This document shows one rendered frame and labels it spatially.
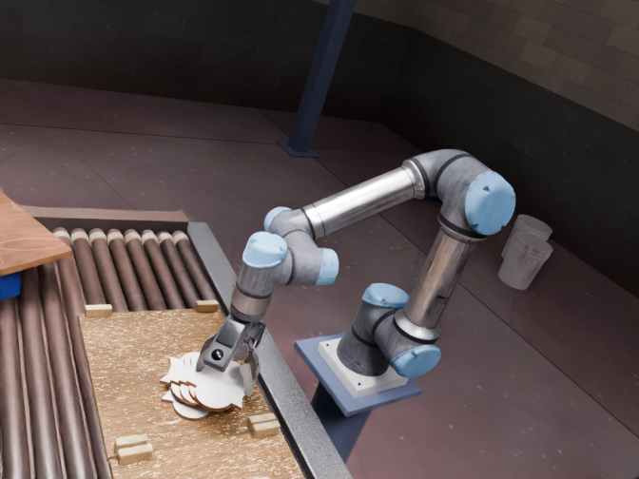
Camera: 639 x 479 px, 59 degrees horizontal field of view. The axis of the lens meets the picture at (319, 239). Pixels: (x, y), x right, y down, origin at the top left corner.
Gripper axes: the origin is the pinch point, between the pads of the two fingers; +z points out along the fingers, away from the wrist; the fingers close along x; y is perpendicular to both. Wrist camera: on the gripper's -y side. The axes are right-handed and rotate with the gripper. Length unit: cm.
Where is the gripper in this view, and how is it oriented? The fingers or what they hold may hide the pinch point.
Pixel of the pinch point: (222, 384)
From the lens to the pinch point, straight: 124.5
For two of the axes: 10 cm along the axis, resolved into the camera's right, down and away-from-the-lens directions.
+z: -3.0, 8.4, 4.5
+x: -9.1, -4.0, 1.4
